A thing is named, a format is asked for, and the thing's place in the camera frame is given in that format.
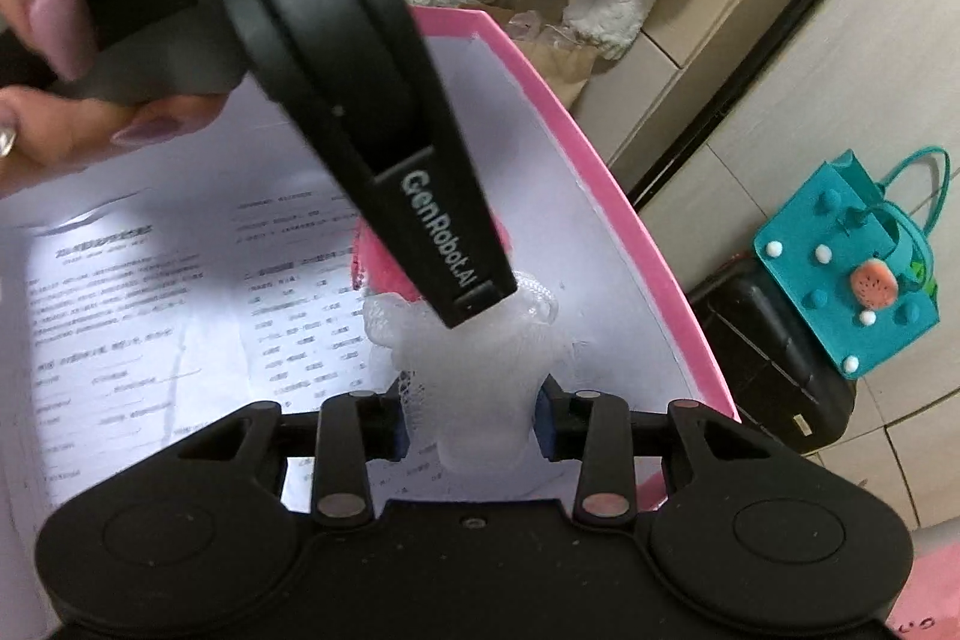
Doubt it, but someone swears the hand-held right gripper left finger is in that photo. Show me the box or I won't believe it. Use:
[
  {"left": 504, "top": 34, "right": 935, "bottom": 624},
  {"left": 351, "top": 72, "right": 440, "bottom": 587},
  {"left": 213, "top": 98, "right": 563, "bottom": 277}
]
[{"left": 161, "top": 385, "right": 412, "bottom": 530}]

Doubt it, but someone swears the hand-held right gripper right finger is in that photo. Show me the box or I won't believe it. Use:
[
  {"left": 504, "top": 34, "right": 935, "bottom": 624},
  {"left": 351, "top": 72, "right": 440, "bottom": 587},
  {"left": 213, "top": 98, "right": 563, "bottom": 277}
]
[{"left": 532, "top": 374, "right": 788, "bottom": 530}]

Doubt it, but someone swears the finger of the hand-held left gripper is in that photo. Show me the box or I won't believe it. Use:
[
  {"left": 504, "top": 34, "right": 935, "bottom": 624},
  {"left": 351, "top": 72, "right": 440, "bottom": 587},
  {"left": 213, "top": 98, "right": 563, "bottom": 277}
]
[{"left": 337, "top": 131, "right": 521, "bottom": 330}]

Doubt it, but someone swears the pink storage box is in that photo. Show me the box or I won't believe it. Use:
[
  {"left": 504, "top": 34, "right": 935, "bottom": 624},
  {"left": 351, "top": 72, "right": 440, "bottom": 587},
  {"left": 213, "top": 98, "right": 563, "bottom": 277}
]
[{"left": 0, "top": 6, "right": 743, "bottom": 536}]

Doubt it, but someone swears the person's left hand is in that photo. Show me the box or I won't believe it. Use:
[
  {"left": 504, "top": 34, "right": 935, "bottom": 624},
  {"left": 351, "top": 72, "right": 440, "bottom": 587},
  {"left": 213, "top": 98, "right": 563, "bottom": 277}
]
[{"left": 0, "top": 0, "right": 230, "bottom": 199}]

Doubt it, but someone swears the brown paper bag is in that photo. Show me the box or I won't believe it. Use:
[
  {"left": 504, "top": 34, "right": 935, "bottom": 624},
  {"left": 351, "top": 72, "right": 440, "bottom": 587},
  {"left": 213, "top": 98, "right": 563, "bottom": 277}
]
[{"left": 450, "top": 0, "right": 605, "bottom": 110}]

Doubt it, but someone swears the black suitcase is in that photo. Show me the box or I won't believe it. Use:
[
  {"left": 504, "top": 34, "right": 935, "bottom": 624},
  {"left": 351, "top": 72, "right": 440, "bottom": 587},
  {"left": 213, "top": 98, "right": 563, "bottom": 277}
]
[{"left": 686, "top": 257, "right": 857, "bottom": 457}]

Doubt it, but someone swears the printed paper sheet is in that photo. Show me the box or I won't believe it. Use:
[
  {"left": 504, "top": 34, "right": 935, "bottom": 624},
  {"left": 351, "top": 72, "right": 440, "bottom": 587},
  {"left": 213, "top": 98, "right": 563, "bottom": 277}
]
[{"left": 0, "top": 77, "right": 421, "bottom": 536}]

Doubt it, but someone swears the teal felt handbag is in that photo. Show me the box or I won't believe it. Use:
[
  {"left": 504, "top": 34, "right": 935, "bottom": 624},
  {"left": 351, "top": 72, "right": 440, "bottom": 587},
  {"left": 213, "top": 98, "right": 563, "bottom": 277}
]
[{"left": 752, "top": 145, "right": 952, "bottom": 382}]

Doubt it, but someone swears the beige wardrobe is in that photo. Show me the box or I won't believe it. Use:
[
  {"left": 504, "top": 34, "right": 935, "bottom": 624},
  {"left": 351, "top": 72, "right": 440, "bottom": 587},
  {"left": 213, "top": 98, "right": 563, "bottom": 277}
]
[{"left": 600, "top": 0, "right": 960, "bottom": 528}]

